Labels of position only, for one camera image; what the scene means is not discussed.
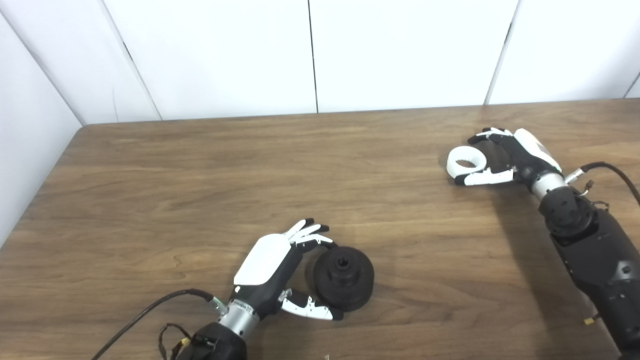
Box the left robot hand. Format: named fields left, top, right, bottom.
left=231, top=218, right=345, bottom=322

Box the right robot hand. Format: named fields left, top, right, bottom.
left=454, top=127, right=564, bottom=187

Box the white ring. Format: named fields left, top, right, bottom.
left=446, top=145, right=487, bottom=180

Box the round black part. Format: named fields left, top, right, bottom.
left=313, top=245, right=375, bottom=313

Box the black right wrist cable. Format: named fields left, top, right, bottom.
left=565, top=161, right=640, bottom=207

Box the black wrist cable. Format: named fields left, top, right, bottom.
left=90, top=288, right=228, bottom=360
left=565, top=161, right=640, bottom=207

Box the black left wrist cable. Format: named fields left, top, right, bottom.
left=90, top=288, right=228, bottom=360

